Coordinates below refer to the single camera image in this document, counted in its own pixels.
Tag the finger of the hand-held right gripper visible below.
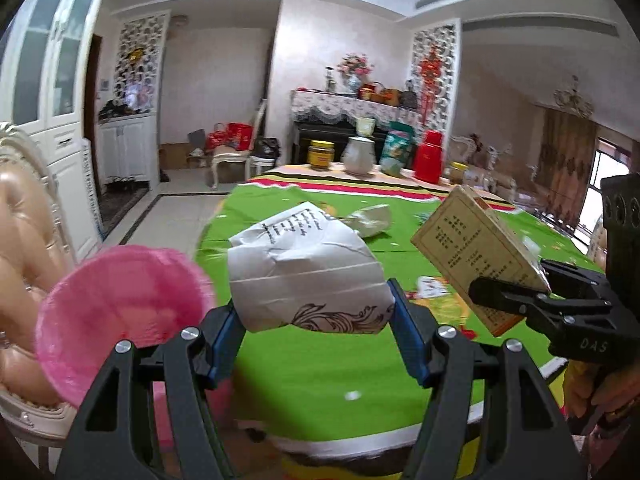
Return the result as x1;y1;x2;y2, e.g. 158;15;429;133
469;276;542;319
541;259;609;291

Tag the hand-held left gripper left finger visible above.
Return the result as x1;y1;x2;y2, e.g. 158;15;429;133
55;302;246;480

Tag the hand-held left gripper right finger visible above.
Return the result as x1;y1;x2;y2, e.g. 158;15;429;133
387;277;586;480

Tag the beige printed carton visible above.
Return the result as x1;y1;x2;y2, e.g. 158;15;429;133
412;185;551;338

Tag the white paper bag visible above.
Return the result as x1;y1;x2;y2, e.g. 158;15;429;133
227;201;396;336

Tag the pink lined waste bin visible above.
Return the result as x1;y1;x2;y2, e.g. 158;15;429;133
35;245;218;411

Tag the beige paper box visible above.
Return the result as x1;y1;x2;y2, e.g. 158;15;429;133
344;204;393;239

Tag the person's right hand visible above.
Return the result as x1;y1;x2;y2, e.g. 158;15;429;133
566;359;640;437

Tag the green printed tablecloth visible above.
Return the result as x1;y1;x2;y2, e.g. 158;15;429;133
192;162;608;480

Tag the window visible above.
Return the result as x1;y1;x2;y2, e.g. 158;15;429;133
584;137;632;241

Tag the brown patterned curtain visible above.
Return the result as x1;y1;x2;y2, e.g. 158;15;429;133
542;107;599;222

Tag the ornate beige sofa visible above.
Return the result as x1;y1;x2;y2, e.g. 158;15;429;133
450;135;542;202

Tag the red thermos jug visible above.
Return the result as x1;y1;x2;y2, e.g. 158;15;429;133
413;130;446;184

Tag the dark floor rug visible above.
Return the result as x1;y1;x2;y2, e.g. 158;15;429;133
97;185;151;234

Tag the chandelier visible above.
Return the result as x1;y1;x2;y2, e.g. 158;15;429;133
552;76;596;119

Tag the green printed bag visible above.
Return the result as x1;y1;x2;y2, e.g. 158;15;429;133
379;122;414;179

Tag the white dining chair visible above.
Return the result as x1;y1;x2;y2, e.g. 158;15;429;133
209;100;269;191

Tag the white ceramic jar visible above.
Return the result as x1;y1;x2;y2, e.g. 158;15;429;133
342;136;376;177

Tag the brown cardboard box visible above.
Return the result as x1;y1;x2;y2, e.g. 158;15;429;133
159;142;191;169

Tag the black bag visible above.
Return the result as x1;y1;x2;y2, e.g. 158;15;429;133
252;137;281;161

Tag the yellow lid jar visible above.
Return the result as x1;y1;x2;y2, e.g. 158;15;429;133
307;140;335;169

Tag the white lattice board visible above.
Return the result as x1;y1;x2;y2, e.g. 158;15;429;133
81;137;104;243

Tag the small red gift bag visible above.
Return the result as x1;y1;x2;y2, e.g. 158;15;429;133
205;122;229;149

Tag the white shoe cabinet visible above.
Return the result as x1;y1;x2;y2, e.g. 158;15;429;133
97;112;156;187

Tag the black piano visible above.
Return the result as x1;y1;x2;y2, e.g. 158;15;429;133
291;120;391;166

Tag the ornate beige leather chair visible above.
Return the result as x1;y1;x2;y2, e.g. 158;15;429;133
0;122;103;443

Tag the brown wicker basket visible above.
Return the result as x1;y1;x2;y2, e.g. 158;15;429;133
370;81;401;106

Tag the lace piano cover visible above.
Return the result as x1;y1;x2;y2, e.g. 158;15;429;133
291;90;426;127

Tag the tall white glass-door cabinet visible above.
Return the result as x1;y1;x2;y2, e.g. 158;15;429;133
0;0;118;241

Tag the dark clutter pile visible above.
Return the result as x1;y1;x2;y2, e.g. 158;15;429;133
97;100;131;121

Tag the flower vase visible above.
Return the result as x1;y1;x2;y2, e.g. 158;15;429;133
337;52;374;94

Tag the red knot wall hanging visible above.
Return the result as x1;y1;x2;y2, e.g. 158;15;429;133
419;44;445;123

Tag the white lattice wall panel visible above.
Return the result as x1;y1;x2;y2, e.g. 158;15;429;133
112;12;169;116
412;19;462;153

